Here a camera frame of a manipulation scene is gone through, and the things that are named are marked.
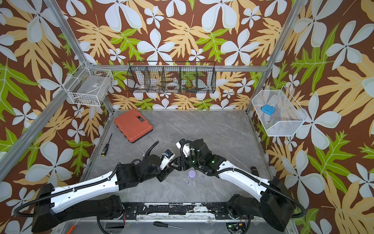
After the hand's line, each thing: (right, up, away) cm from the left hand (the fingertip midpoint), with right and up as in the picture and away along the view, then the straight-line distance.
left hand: (171, 164), depth 75 cm
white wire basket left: (-51, +44, +11) cm, 68 cm away
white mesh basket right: (+60, +27, +6) cm, 66 cm away
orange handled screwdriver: (-47, -29, -6) cm, 56 cm away
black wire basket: (0, +53, +24) cm, 58 cm away
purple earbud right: (+17, -12, +11) cm, 24 cm away
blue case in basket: (+56, +29, +10) cm, 64 cm away
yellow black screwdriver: (-47, +3, +21) cm, 51 cm away
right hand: (0, 0, -2) cm, 2 cm away
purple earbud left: (+8, -13, +9) cm, 18 cm away
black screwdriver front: (-6, -28, -4) cm, 29 cm away
